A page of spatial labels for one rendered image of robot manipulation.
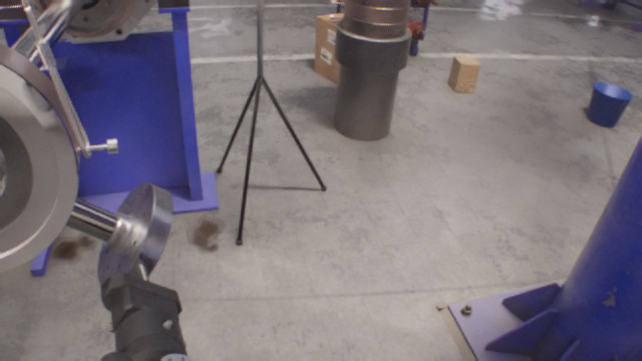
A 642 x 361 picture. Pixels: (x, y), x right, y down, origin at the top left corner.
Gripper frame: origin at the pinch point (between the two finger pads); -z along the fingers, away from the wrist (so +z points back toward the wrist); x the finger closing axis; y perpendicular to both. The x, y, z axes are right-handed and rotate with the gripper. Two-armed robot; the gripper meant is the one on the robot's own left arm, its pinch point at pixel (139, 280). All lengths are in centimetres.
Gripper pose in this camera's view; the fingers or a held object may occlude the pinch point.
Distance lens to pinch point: 74.4
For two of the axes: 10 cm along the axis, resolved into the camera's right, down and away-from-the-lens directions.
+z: 4.0, 4.8, -7.8
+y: -6.2, 7.7, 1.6
